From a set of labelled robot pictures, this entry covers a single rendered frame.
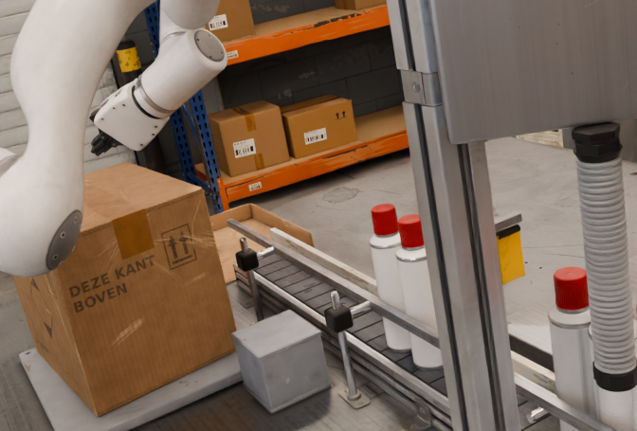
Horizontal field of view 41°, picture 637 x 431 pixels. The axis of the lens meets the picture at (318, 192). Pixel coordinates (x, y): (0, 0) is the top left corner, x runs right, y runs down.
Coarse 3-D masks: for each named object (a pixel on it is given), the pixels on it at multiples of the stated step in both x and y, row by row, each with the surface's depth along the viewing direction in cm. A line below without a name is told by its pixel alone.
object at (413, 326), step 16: (240, 224) 153; (256, 240) 146; (288, 256) 135; (320, 272) 126; (336, 288) 123; (352, 288) 119; (384, 304) 112; (400, 320) 108; (416, 320) 106; (432, 336) 102; (528, 384) 89; (528, 400) 88; (544, 400) 86; (560, 400) 85; (560, 416) 84; (576, 416) 82
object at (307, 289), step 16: (272, 256) 158; (256, 272) 153; (272, 272) 151; (288, 272) 149; (304, 272) 148; (288, 288) 143; (304, 288) 142; (320, 288) 141; (320, 304) 135; (352, 304) 133; (368, 320) 127; (368, 336) 122; (384, 336) 121; (384, 352) 117; (416, 368) 111; (432, 384) 107
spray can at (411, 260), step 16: (400, 224) 105; (416, 224) 105; (400, 240) 107; (416, 240) 105; (400, 256) 106; (416, 256) 105; (400, 272) 107; (416, 272) 106; (416, 288) 106; (416, 304) 107; (432, 304) 107; (432, 320) 108; (416, 336) 109; (416, 352) 110; (432, 352) 109; (432, 368) 110
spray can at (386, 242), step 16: (384, 208) 111; (384, 224) 111; (384, 240) 111; (384, 256) 111; (384, 272) 112; (384, 288) 113; (400, 288) 113; (400, 304) 113; (384, 320) 116; (400, 336) 115; (400, 352) 116
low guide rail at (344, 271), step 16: (288, 240) 155; (304, 256) 151; (320, 256) 145; (336, 272) 141; (352, 272) 136; (368, 288) 132; (512, 352) 104; (528, 368) 101; (544, 368) 99; (544, 384) 99
